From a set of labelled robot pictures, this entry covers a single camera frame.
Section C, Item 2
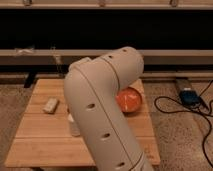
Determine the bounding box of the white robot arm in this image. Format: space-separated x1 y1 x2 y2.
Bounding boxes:
64 47 154 171

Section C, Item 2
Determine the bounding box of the orange bowl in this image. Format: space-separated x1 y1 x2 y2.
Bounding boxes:
116 87 142 113

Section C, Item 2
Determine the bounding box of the white plastic cup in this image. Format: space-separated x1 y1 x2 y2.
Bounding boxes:
68 114 80 137

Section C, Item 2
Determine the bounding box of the beige rectangular block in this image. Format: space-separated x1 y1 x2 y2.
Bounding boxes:
43 98 59 114

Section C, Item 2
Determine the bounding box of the wooden cutting board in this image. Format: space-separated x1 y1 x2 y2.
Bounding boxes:
4 78 161 168

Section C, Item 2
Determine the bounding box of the blue power adapter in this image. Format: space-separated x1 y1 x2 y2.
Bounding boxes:
179 88 200 106

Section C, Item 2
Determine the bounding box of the black cable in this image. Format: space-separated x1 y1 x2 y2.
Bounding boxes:
153 79 213 169

